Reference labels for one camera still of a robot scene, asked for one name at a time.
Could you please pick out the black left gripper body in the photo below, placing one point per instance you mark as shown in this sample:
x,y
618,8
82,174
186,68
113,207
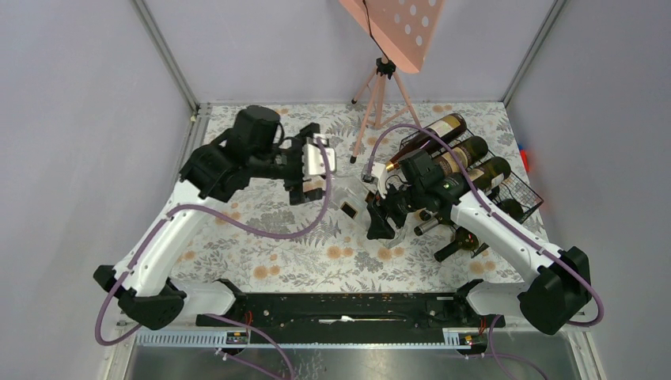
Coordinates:
x,y
293,179

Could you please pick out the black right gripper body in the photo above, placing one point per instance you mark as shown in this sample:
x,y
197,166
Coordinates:
x,y
398,203

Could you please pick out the clear liquor bottle black cap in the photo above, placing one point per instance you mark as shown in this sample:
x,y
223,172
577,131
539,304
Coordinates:
x,y
350,197

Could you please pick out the green wine bottle grey cap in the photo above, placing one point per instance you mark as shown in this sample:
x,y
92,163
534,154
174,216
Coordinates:
x,y
429,221

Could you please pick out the olive wine bottle black cap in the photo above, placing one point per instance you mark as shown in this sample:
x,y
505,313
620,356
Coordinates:
x,y
463,239

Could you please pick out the dark wine bottle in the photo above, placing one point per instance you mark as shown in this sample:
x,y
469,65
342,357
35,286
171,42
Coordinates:
x,y
490,173

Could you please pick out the green wine bottle brown label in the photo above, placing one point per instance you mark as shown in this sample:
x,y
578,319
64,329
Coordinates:
x,y
467,151

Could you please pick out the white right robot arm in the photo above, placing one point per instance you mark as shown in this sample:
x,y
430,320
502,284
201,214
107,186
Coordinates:
x,y
555,282

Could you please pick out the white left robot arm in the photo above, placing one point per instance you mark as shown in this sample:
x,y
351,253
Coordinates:
x,y
254,147

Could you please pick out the red wine bottle gold cap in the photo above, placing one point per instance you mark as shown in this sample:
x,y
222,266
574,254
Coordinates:
x,y
448,128

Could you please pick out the pink music stand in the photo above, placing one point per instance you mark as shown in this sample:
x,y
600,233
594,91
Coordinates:
x,y
402,31

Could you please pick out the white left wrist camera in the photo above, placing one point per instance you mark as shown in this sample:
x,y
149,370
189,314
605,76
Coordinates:
x,y
316,154

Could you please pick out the grey slotted cable duct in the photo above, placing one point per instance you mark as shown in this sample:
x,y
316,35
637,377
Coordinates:
x,y
309,338

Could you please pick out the black wire wine rack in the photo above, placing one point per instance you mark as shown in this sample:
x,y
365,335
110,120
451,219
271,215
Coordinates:
x,y
512,195

